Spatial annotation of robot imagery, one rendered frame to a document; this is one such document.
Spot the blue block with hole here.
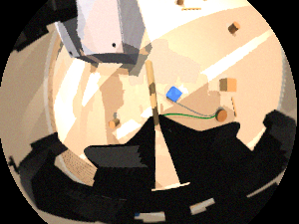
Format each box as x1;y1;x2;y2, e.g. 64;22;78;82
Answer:
165;85;182;103

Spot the green string with wooden stick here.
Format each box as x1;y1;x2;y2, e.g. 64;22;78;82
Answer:
146;60;217;124

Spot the orange round button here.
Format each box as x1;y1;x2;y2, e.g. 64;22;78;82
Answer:
215;109;227;122

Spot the orange-brown block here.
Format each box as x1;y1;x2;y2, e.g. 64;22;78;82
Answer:
219;77;237;93

